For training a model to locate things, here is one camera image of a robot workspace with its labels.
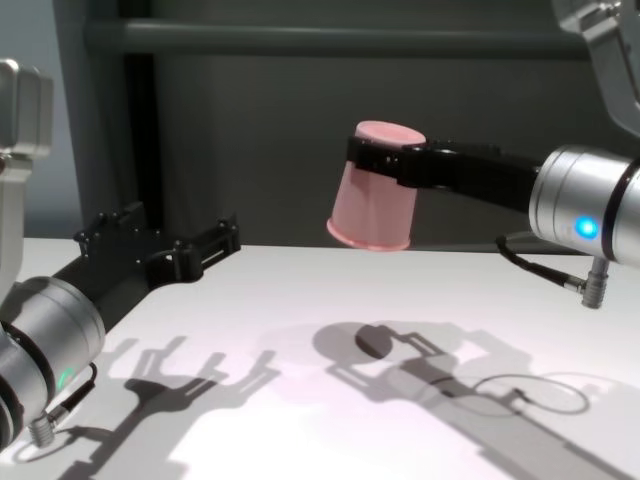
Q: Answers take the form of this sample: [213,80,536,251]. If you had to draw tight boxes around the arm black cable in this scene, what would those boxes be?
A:
[30,363,99,446]
[494,233,609,310]

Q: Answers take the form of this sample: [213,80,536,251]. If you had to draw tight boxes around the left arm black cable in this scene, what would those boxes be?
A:
[30,363,99,446]

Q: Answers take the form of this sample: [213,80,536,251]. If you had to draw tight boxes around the pink plastic cup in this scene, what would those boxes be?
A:
[325,120,427,251]

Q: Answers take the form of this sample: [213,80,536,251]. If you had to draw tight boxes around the left wrist silver camera mount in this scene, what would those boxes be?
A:
[0,58,55,321]

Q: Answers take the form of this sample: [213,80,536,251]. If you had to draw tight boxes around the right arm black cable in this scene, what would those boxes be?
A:
[494,233,609,310]

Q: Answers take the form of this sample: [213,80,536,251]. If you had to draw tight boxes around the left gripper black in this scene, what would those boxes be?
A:
[52,201,241,331]

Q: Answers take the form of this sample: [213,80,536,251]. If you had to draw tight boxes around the wrist silver camera mount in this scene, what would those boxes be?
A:
[0,58,55,321]
[552,0,640,134]

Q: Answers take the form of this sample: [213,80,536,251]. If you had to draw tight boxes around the right wrist silver camera mount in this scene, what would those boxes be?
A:
[552,0,640,134]

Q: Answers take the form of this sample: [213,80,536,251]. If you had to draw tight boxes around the thick grey railing bar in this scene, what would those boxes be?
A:
[82,18,589,56]

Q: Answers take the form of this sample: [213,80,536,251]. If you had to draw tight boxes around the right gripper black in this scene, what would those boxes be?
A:
[347,137,545,209]

